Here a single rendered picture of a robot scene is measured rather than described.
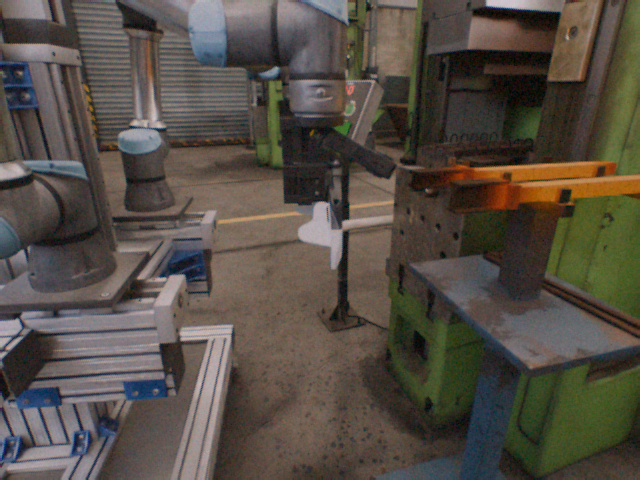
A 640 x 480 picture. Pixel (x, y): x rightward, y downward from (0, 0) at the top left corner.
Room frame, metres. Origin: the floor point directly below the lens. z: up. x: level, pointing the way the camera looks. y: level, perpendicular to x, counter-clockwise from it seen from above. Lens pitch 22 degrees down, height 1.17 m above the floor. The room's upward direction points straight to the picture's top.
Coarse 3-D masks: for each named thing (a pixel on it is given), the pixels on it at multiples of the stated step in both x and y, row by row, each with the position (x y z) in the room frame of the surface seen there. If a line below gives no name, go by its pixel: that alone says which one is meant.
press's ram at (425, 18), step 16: (432, 0) 1.36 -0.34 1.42; (448, 0) 1.28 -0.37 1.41; (464, 0) 1.22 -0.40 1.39; (480, 0) 1.15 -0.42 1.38; (496, 0) 1.14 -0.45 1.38; (512, 0) 1.16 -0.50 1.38; (528, 0) 1.18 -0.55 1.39; (544, 0) 1.20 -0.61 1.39; (560, 0) 1.22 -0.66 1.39; (432, 16) 1.36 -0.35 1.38; (448, 16) 1.28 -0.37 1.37
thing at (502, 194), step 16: (608, 176) 0.61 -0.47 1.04; (624, 176) 0.61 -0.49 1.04; (464, 192) 0.52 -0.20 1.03; (480, 192) 0.53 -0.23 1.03; (496, 192) 0.53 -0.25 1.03; (512, 192) 0.52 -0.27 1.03; (528, 192) 0.54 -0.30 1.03; (544, 192) 0.55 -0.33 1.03; (576, 192) 0.56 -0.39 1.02; (592, 192) 0.57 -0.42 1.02; (608, 192) 0.58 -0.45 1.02; (624, 192) 0.59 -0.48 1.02; (448, 208) 0.53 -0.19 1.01; (464, 208) 0.52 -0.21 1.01; (480, 208) 0.52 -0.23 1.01; (496, 208) 0.53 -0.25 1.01; (512, 208) 0.52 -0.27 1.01
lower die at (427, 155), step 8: (472, 144) 1.26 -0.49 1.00; (496, 144) 1.29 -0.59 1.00; (504, 144) 1.31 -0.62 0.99; (512, 144) 1.32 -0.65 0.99; (528, 144) 1.32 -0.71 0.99; (424, 152) 1.32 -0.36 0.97; (432, 152) 1.28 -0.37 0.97; (440, 152) 1.24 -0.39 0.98; (448, 152) 1.20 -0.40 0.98; (456, 152) 1.18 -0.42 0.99; (472, 152) 1.20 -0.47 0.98; (480, 152) 1.21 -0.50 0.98; (488, 152) 1.22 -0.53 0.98; (496, 152) 1.23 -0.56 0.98; (504, 152) 1.25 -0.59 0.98; (512, 152) 1.26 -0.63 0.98; (528, 152) 1.28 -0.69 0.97; (416, 160) 1.36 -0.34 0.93; (424, 160) 1.32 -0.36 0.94; (432, 160) 1.28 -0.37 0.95; (440, 160) 1.24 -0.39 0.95; (456, 160) 1.18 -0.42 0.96
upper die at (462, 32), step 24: (432, 24) 1.35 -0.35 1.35; (456, 24) 1.24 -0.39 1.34; (480, 24) 1.19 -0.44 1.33; (504, 24) 1.22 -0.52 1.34; (528, 24) 1.25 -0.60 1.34; (552, 24) 1.28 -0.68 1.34; (432, 48) 1.34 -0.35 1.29; (456, 48) 1.22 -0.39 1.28; (480, 48) 1.19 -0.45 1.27; (504, 48) 1.22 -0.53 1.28; (528, 48) 1.25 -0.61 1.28; (552, 48) 1.28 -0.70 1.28
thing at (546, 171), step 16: (416, 176) 0.63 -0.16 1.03; (432, 176) 0.64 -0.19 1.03; (448, 176) 0.65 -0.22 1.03; (464, 176) 0.65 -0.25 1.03; (480, 176) 0.66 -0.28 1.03; (496, 176) 0.67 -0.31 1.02; (512, 176) 0.67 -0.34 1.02; (528, 176) 0.68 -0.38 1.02; (544, 176) 0.69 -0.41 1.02; (560, 176) 0.70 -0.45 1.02; (576, 176) 0.71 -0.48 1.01
